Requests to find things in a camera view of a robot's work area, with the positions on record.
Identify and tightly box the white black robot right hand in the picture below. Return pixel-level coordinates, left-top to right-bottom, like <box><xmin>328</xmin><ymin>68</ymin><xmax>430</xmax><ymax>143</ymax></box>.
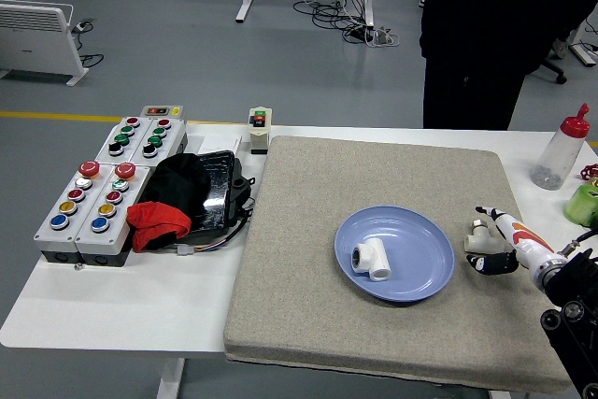
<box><xmin>465</xmin><ymin>205</ymin><xmax>557</xmax><ymax>278</ymax></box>

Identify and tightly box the white tee pipe metal nut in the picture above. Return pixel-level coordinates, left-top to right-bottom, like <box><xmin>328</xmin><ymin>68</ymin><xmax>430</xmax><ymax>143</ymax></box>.
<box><xmin>463</xmin><ymin>217</ymin><xmax>504</xmax><ymax>255</ymax></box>

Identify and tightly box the white tee pipe threaded insert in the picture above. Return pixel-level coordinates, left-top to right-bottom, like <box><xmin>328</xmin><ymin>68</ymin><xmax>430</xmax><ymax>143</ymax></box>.
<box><xmin>350</xmin><ymin>237</ymin><xmax>393</xmax><ymax>283</ymax></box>

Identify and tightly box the blue round plate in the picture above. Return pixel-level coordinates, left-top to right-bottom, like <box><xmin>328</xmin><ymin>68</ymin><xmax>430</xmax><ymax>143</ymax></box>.
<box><xmin>334</xmin><ymin>205</ymin><xmax>456</xmax><ymax>306</ymax></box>

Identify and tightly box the green cylindrical part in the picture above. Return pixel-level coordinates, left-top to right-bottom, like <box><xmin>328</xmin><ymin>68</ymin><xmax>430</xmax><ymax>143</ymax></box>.
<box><xmin>562</xmin><ymin>182</ymin><xmax>598</xmax><ymax>228</ymax></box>

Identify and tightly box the clear squeeze bottle red cap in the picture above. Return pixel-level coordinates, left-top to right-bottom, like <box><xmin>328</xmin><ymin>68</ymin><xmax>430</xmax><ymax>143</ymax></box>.
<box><xmin>530</xmin><ymin>103</ymin><xmax>591</xmax><ymax>192</ymax></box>

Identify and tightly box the black office chair base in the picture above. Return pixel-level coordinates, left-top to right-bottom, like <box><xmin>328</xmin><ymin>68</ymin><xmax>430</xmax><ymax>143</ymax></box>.
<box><xmin>536</xmin><ymin>56</ymin><xmax>569</xmax><ymax>86</ymax></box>

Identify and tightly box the white desk foot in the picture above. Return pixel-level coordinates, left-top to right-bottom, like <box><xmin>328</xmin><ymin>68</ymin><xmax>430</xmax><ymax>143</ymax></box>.
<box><xmin>568</xmin><ymin>37</ymin><xmax>598</xmax><ymax>69</ymax></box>

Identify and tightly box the grey-brown mat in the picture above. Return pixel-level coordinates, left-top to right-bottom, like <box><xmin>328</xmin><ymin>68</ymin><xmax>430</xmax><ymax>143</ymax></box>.
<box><xmin>222</xmin><ymin>135</ymin><xmax>579</xmax><ymax>395</ymax></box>

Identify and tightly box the person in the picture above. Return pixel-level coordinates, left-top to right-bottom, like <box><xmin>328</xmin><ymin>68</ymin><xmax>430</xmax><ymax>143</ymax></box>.
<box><xmin>419</xmin><ymin>0</ymin><xmax>598</xmax><ymax>131</ymax></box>

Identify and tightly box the white paper sheet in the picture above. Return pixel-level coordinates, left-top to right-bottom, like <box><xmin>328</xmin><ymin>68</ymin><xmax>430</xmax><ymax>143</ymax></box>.
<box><xmin>186</xmin><ymin>134</ymin><xmax>243</xmax><ymax>157</ymax></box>

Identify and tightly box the black cloth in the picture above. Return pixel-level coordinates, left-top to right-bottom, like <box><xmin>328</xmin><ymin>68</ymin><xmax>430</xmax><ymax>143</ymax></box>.
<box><xmin>139</xmin><ymin>152</ymin><xmax>212</xmax><ymax>232</ymax></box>

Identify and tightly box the red cloth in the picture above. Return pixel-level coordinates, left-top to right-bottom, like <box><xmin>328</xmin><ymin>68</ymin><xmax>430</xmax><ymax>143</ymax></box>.
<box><xmin>126</xmin><ymin>201</ymin><xmax>193</xmax><ymax>253</ymax></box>

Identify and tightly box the grey four-button control box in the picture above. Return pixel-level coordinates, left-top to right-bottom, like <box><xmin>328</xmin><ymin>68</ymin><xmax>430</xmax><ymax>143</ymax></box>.
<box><xmin>94</xmin><ymin>116</ymin><xmax>153</xmax><ymax>165</ymax></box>
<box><xmin>128</xmin><ymin>117</ymin><xmax>189</xmax><ymax>167</ymax></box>

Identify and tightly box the white table leg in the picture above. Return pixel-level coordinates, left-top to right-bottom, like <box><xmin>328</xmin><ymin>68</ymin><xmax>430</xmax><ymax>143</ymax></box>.
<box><xmin>156</xmin><ymin>357</ymin><xmax>186</xmax><ymax>399</ymax></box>

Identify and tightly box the grey five-button control box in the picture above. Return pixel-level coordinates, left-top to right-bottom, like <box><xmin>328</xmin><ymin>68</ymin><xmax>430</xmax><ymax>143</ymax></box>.
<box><xmin>74</xmin><ymin>162</ymin><xmax>153</xmax><ymax>268</ymax></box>
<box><xmin>33</xmin><ymin>160</ymin><xmax>111</xmax><ymax>264</ymax></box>

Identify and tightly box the white panel heater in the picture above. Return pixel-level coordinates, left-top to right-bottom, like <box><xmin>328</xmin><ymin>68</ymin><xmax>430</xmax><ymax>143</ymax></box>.
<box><xmin>0</xmin><ymin>0</ymin><xmax>90</xmax><ymax>88</ymax></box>

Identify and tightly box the white red-green switch box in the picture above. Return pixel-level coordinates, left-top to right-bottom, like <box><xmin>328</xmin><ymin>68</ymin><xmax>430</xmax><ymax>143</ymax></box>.
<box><xmin>248</xmin><ymin>107</ymin><xmax>274</xmax><ymax>156</ymax></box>

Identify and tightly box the wire harness white connector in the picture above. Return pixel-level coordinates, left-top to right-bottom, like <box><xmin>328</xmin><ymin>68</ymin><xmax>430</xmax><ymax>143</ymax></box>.
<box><xmin>175</xmin><ymin>205</ymin><xmax>256</xmax><ymax>258</ymax></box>

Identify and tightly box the small grey switch panel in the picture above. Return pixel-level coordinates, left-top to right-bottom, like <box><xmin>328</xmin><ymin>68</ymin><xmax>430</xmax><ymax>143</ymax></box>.
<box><xmin>140</xmin><ymin>105</ymin><xmax>185</xmax><ymax>120</ymax></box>

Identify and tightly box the heater plug and cord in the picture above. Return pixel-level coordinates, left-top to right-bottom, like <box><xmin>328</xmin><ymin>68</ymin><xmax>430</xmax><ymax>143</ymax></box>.
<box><xmin>72</xmin><ymin>19</ymin><xmax>106</xmax><ymax>69</ymax></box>

